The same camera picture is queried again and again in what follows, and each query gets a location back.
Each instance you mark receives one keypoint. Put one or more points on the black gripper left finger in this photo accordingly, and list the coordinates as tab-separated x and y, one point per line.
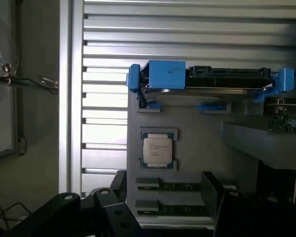
64	217

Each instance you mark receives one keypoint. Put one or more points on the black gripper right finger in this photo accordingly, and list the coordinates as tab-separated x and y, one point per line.
256	217

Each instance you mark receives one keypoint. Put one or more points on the black PC case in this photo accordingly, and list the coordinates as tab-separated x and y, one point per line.
278	182

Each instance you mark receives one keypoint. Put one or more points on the black RAM stick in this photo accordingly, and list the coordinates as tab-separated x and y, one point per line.
177	186
182	209

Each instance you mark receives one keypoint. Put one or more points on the grey parts rack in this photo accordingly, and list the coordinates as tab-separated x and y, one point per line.
199	148

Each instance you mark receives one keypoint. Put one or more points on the green graphics card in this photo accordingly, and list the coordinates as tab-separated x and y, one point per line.
288	122

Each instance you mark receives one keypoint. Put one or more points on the grey framed panel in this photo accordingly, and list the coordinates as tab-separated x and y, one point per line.
2	98

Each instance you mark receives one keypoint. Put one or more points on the black hard disk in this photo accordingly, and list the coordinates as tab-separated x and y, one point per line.
224	76

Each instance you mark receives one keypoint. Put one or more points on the blue disk caddy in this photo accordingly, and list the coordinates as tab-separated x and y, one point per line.
166	74

